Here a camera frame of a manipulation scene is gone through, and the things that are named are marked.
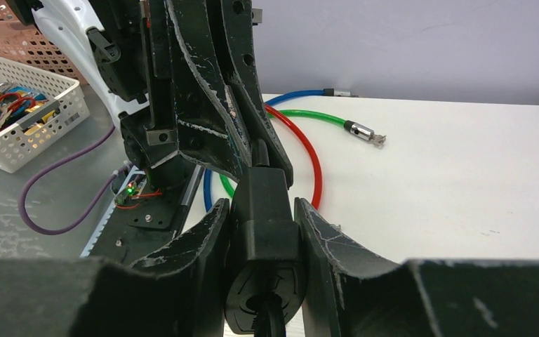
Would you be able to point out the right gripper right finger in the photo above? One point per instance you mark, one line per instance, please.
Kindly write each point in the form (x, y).
(352, 291)

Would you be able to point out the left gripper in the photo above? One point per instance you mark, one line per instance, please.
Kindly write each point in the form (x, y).
(191, 67)

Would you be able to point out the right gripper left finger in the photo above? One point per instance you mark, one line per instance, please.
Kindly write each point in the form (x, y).
(172, 291)

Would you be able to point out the black padlock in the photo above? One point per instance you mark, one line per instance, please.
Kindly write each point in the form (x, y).
(266, 273)

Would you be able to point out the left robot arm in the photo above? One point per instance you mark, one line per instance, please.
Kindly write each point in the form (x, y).
(66, 24)

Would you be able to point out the white plastic basket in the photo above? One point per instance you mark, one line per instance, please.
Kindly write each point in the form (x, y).
(37, 108)

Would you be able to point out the pink plastic basket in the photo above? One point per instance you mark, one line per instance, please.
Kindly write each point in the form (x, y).
(27, 45)

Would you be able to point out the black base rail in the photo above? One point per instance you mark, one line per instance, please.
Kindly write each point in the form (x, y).
(140, 219)

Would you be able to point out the blue cable lock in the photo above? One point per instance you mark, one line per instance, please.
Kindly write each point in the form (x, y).
(293, 95)

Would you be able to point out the red cable lock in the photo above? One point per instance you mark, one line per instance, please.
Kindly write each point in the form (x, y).
(309, 150)

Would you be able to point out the green cable lock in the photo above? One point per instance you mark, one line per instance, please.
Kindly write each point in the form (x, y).
(352, 127)

